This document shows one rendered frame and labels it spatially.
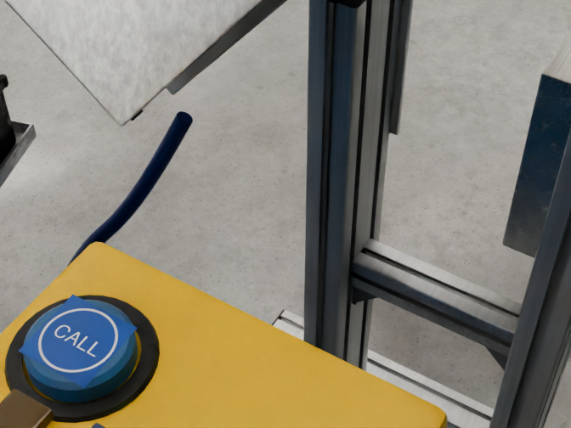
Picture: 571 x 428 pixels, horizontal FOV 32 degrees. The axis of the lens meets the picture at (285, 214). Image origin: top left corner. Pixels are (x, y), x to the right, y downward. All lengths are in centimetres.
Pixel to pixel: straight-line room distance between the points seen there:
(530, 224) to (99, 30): 49
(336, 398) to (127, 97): 37
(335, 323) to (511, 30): 140
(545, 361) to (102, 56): 52
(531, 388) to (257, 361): 68
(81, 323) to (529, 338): 65
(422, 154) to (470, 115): 16
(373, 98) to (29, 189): 119
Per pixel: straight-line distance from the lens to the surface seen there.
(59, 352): 36
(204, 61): 80
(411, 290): 103
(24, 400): 36
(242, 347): 37
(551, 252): 87
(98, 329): 37
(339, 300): 106
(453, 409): 155
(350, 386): 36
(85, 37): 68
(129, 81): 68
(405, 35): 92
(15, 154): 84
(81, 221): 192
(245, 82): 218
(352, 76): 85
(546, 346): 96
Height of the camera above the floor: 137
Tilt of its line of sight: 46 degrees down
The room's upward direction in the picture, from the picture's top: straight up
